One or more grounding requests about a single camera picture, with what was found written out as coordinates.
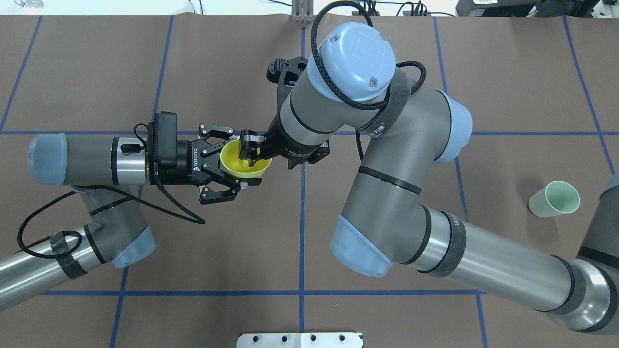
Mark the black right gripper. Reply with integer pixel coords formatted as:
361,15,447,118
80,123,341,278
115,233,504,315
238,121,331,170

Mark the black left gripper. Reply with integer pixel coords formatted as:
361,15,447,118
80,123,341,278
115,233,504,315
174,123,262,205

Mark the yellow plastic cup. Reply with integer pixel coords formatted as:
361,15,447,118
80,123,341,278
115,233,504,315
220,140,272,178

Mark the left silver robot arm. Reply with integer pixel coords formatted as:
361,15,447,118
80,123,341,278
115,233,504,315
1,120,261,310

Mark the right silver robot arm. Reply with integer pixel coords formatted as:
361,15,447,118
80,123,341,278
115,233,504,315
374,17,618,277

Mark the green plastic cup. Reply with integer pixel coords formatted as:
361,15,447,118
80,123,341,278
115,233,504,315
528,180,581,218

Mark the clear tape roll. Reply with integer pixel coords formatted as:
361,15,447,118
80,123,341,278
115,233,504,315
14,0,44,15

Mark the black box white label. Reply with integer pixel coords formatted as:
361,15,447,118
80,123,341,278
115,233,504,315
456,0,537,17

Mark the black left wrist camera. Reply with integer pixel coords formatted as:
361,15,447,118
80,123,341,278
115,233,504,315
147,112,177,169

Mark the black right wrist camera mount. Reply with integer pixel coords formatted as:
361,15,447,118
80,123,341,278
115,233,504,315
266,57,308,112

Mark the aluminium frame post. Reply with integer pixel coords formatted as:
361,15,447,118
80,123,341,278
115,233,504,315
291,0,314,23

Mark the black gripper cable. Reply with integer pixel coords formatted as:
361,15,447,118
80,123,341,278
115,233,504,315
310,0,427,160

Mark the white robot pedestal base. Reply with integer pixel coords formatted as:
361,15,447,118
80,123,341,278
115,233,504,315
236,332,365,348

